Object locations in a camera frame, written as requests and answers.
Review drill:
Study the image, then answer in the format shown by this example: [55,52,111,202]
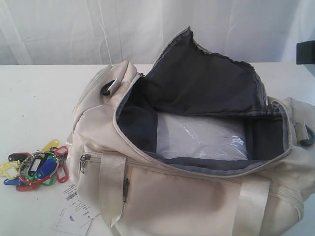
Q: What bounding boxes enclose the cream fabric duffel bag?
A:
[67,28,315,236]

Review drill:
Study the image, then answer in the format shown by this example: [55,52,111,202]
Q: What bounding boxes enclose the colourful plastic key tags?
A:
[0,139,69,192]

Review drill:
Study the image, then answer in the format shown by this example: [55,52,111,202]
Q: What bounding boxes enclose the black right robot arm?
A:
[296,40,315,65]

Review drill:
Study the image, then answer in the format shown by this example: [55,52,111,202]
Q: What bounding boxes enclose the clear plastic wrapped white package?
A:
[157,113,247,161]

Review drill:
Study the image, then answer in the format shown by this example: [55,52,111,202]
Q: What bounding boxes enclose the white paper hang tag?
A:
[51,183,99,236]

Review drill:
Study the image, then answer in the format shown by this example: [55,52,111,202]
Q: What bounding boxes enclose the white backdrop curtain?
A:
[0,0,315,65]

